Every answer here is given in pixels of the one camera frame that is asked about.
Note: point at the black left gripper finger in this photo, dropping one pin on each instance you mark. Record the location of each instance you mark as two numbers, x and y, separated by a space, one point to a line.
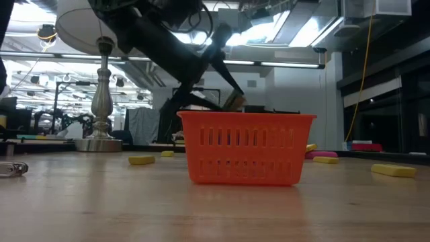
223 69
198 102

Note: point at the yellow eraser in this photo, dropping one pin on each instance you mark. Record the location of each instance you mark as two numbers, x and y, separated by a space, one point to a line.
393 170
326 160
141 160
167 153
311 147

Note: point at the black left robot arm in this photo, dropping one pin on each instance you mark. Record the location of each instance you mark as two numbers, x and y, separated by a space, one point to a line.
151 8

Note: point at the grey cloth cover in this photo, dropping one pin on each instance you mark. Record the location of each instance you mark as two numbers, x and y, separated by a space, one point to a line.
143 126

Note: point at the long ceiling light bar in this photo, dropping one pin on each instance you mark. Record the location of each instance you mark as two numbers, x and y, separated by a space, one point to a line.
289 64

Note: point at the orange plastic basket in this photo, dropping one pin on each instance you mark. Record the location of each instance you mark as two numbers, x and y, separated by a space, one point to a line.
247 168

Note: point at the silver table lamp white shade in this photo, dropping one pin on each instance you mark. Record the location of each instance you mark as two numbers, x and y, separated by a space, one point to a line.
101 101

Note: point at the red background box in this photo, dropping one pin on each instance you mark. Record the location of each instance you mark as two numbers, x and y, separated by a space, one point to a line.
366 147

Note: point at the white ceiling air duct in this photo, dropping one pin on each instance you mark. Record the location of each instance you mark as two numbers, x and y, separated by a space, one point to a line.
376 7

